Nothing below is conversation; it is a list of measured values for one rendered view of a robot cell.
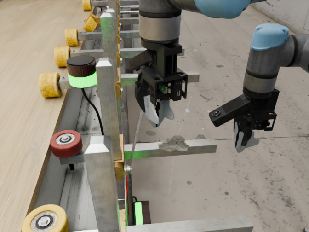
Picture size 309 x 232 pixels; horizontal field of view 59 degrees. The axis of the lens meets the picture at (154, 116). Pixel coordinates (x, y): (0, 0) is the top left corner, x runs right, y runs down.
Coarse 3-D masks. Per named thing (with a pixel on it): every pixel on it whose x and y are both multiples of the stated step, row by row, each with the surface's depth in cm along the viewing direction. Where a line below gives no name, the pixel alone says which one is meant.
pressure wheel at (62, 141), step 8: (56, 136) 72; (64, 136) 72; (72, 136) 73; (80, 136) 73; (56, 144) 70; (64, 144) 70; (72, 144) 70; (80, 144) 72; (56, 152) 70; (64, 152) 69; (72, 152) 70; (72, 168) 77
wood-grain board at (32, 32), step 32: (32, 0) 224; (64, 0) 224; (0, 32) 151; (32, 32) 151; (0, 64) 114; (32, 64) 114; (0, 96) 92; (32, 96) 92; (64, 96) 92; (0, 128) 76; (32, 128) 76; (0, 160) 66; (32, 160) 66; (0, 192) 57; (32, 192) 57; (0, 224) 51
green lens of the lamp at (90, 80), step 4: (72, 76) 56; (88, 76) 56; (92, 76) 57; (96, 76) 58; (72, 80) 56; (76, 80) 56; (80, 80) 56; (84, 80) 56; (88, 80) 56; (92, 80) 57; (96, 80) 58; (72, 84) 57; (76, 84) 56; (80, 84) 56; (84, 84) 56; (88, 84) 57; (92, 84) 57
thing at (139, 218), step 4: (136, 204) 79; (140, 204) 79; (136, 208) 78; (140, 208) 78; (136, 212) 77; (140, 212) 77; (136, 216) 76; (140, 216) 76; (136, 220) 75; (140, 220) 75; (136, 224) 74; (140, 224) 74
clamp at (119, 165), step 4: (120, 136) 78; (120, 140) 77; (120, 144) 75; (124, 156) 75; (116, 160) 70; (120, 160) 70; (124, 160) 73; (116, 164) 69; (120, 164) 70; (124, 164) 71; (116, 168) 68; (120, 168) 69; (124, 168) 71; (116, 172) 69; (120, 172) 69; (124, 172) 69; (116, 176) 70; (120, 176) 70; (116, 180) 70
